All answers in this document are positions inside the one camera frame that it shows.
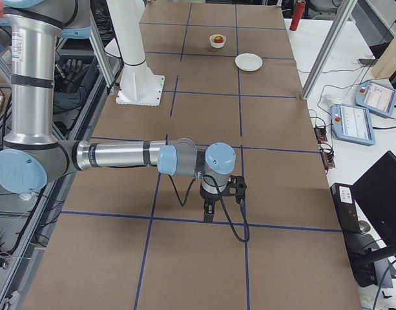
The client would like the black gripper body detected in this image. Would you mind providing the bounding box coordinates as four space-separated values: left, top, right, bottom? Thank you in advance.
200 187 230 210

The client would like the blue teach pendant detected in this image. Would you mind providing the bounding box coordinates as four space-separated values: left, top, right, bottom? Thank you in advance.
355 80 396 118
331 104 375 146

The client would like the far blue teach pendant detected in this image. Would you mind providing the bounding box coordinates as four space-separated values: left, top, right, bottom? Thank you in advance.
355 80 396 118

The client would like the grey aluminium frame post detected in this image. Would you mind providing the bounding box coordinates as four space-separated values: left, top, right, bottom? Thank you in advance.
300 0 358 100

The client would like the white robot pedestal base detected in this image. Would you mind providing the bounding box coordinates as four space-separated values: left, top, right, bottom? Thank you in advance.
107 0 165 107

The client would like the blue tape line lengthwise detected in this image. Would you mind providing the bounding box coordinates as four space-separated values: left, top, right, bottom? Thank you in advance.
234 5 243 137

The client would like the near blue teach pendant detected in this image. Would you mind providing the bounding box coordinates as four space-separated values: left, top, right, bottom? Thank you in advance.
331 104 375 146

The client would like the black monitor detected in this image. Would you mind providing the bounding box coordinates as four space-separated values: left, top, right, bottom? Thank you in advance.
351 150 396 265

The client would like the far orange connector module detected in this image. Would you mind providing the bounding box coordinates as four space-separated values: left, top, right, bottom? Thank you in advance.
311 116 328 143

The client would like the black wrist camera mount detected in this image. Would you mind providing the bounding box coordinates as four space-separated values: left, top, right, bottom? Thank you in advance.
222 175 247 205

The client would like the red yellow apple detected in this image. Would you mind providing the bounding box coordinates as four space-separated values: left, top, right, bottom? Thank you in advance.
213 36 224 44

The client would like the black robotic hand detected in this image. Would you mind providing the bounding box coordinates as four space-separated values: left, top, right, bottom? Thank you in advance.
54 58 87 94

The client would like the red fire extinguisher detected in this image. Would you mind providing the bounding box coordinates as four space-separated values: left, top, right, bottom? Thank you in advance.
289 0 306 31

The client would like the black computer box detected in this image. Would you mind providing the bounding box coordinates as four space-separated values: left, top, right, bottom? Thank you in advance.
330 183 393 288

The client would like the near orange connector module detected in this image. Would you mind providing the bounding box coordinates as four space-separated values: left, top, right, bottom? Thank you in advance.
318 143 335 171

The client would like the right tape line lengthwise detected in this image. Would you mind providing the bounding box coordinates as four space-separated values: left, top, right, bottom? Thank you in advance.
240 145 251 310

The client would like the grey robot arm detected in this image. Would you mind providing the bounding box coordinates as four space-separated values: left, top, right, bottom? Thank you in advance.
0 1 245 222

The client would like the right tape line crosswise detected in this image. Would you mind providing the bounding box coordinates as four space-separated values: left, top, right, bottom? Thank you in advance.
60 211 342 233

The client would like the wooden board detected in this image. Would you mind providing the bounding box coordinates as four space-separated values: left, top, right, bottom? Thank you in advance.
372 36 396 79

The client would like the orange connector module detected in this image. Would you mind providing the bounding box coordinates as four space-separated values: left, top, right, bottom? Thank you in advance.
318 143 335 171
311 116 328 143

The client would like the white round plate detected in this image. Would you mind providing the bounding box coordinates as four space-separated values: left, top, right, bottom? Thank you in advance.
234 53 263 72

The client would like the brown paper table cover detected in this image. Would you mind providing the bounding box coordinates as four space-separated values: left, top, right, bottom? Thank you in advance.
23 2 361 309

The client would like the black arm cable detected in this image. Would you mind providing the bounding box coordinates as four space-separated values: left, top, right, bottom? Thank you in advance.
167 176 251 243

